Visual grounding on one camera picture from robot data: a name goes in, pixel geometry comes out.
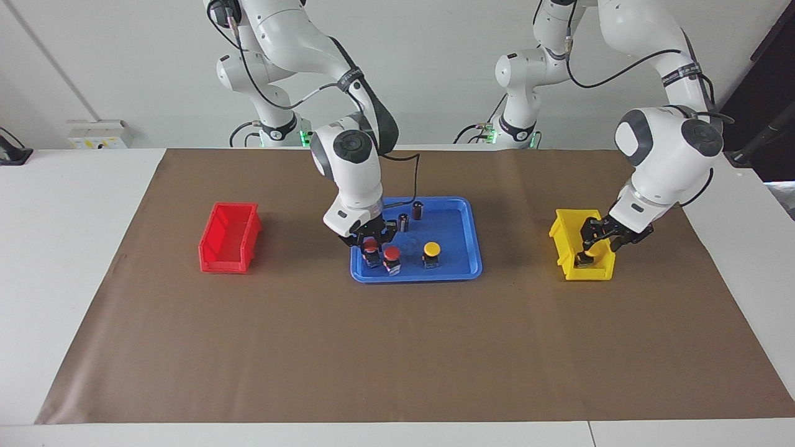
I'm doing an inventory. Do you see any blue plastic tray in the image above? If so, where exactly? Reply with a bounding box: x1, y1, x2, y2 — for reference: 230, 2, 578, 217
350, 197, 484, 284

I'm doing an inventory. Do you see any yellow plastic bin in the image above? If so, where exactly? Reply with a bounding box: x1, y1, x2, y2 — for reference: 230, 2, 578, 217
548, 209, 616, 282

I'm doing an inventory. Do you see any brown paper table mat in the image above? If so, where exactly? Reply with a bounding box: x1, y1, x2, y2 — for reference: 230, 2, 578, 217
34, 148, 795, 425

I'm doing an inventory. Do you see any black pole with base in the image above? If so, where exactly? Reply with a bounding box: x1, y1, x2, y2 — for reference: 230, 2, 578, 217
724, 121, 795, 167

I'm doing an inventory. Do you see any red plastic bin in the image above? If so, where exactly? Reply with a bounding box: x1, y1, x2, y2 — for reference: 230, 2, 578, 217
198, 202, 263, 274

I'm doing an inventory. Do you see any black background panel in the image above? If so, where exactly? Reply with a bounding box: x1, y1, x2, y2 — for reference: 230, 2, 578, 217
720, 19, 795, 182

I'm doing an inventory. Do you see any black device at table edge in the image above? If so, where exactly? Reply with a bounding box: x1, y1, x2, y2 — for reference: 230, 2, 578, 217
0, 127, 33, 166

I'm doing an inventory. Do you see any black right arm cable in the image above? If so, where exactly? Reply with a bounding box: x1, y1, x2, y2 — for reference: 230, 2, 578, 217
207, 0, 422, 205

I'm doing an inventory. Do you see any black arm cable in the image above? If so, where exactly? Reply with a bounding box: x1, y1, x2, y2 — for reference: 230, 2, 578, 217
207, 0, 422, 205
562, 25, 737, 209

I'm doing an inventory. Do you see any black base cable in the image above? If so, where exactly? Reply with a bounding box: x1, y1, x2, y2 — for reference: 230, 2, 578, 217
229, 121, 261, 148
453, 93, 507, 145

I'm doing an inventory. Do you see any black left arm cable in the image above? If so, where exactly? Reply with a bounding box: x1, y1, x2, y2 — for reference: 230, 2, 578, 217
562, 25, 737, 209

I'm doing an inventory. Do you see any white wall socket box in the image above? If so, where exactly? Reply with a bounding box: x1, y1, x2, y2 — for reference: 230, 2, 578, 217
67, 120, 134, 150

